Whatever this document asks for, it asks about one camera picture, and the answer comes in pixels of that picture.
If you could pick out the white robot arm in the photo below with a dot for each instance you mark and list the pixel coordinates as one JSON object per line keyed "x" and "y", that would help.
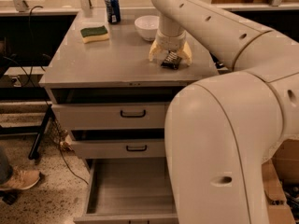
{"x": 219, "y": 130}

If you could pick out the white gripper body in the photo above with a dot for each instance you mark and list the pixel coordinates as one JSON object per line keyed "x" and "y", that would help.
{"x": 170, "y": 42}

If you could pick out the brown cardboard box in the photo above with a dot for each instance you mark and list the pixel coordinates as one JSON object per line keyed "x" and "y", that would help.
{"x": 279, "y": 173}

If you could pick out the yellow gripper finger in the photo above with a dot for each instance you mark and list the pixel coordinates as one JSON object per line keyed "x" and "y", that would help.
{"x": 155, "y": 49}
{"x": 185, "y": 53}

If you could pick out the green yellow sponge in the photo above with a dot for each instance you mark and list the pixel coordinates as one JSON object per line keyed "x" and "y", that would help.
{"x": 93, "y": 34}

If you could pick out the grey drawer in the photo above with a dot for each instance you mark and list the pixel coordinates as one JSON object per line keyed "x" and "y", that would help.
{"x": 129, "y": 191}
{"x": 110, "y": 116}
{"x": 114, "y": 149}

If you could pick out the white ceramic bowl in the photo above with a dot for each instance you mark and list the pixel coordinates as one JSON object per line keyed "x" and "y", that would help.
{"x": 147, "y": 26}

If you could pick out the black table leg left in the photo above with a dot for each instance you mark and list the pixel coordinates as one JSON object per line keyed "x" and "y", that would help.
{"x": 38, "y": 130}

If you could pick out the dark chocolate bar wrapper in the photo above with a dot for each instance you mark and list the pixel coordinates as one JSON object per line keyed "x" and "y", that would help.
{"x": 171, "y": 61}

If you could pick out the bottom grey drawer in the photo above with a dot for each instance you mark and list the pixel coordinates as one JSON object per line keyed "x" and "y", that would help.
{"x": 129, "y": 191}

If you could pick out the middle grey drawer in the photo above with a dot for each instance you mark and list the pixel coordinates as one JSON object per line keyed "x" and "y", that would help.
{"x": 114, "y": 149}

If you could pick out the grey drawer cabinet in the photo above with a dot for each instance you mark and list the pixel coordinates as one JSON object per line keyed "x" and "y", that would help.
{"x": 117, "y": 71}

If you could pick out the tan sneaker shoe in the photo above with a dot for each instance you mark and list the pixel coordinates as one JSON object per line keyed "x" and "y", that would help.
{"x": 21, "y": 179}

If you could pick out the top grey drawer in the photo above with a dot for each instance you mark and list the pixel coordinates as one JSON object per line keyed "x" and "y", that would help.
{"x": 110, "y": 116}

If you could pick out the blue soda can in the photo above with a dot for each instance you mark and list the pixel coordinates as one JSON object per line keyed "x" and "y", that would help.
{"x": 113, "y": 11}

